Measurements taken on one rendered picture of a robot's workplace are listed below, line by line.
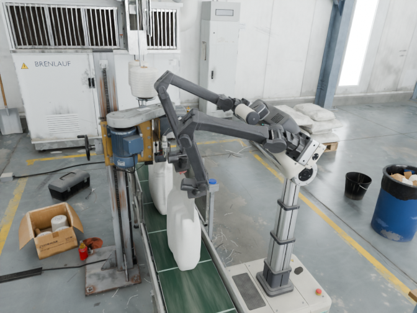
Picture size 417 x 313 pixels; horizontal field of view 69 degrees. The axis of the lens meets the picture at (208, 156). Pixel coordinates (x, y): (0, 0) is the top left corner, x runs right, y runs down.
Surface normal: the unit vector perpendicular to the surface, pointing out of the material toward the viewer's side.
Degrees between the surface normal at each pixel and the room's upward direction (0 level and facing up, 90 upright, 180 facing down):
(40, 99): 88
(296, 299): 0
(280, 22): 90
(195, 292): 0
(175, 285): 0
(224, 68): 90
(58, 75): 90
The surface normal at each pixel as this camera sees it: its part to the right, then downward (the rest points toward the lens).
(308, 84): 0.33, 0.41
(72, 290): 0.04, -0.90
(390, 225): -0.66, 0.34
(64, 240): 0.57, 0.36
